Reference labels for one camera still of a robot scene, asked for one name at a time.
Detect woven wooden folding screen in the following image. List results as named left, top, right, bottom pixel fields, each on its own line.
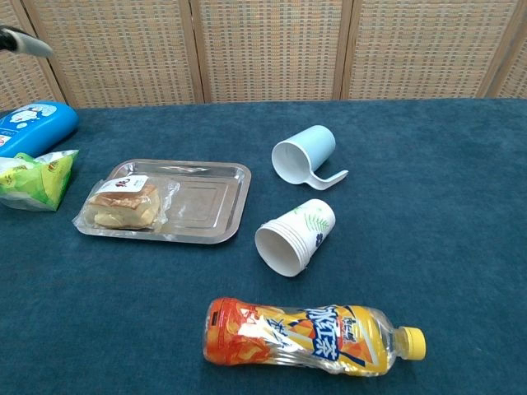
left=0, top=0, right=527, bottom=112

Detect blue plastic lotion bottle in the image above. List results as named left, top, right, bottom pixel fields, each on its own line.
left=0, top=100, right=80, bottom=159

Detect iced tea plastic bottle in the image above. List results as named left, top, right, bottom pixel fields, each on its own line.
left=201, top=297, right=427, bottom=378

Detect packaged bread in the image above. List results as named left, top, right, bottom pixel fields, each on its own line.
left=72, top=174, right=181, bottom=231

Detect stainless steel rectangular tray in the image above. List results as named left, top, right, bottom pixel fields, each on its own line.
left=76, top=159, right=252, bottom=246

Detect teal tablecloth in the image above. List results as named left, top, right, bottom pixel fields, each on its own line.
left=0, top=97, right=527, bottom=395

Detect stack of printed paper cups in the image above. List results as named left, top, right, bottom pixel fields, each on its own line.
left=254, top=198, right=337, bottom=277

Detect green snack bag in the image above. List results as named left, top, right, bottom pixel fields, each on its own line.
left=0, top=149, right=80, bottom=212

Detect light blue plastic mug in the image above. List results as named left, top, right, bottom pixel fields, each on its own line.
left=270, top=124, right=350, bottom=191

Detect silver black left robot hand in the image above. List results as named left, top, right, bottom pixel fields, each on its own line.
left=0, top=24, right=55, bottom=59

